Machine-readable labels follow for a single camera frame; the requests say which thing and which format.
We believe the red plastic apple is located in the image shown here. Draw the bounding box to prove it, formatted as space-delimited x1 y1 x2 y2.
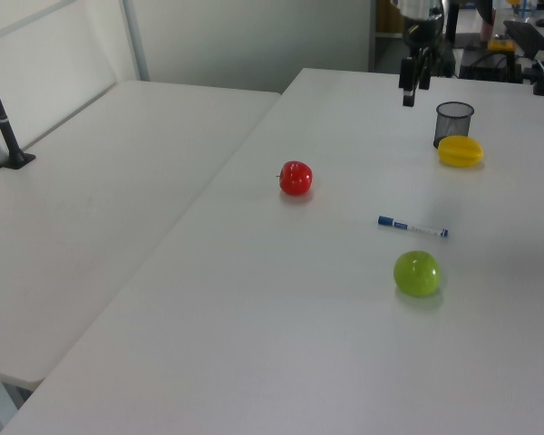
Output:
278 159 314 197

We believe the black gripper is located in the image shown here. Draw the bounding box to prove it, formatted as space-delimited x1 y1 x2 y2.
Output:
399 17 442 108

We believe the black camera pole stand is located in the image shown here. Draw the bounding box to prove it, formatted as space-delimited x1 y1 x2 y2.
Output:
0 44 36 170

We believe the black mesh pen holder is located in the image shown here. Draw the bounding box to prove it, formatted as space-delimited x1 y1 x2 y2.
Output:
432 101 475 150

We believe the green plastic apple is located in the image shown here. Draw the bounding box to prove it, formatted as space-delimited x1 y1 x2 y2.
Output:
393 250 442 298

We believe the blue-capped white marker pen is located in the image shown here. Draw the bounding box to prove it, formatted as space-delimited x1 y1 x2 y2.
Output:
377 215 452 239

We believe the yellow plastic starfruit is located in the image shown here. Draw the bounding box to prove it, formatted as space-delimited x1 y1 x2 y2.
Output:
437 135 485 169

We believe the brown cardboard box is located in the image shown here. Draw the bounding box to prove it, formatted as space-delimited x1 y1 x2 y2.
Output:
374 0 404 34

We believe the white side table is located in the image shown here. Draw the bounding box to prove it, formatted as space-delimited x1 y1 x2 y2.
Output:
0 80 282 391

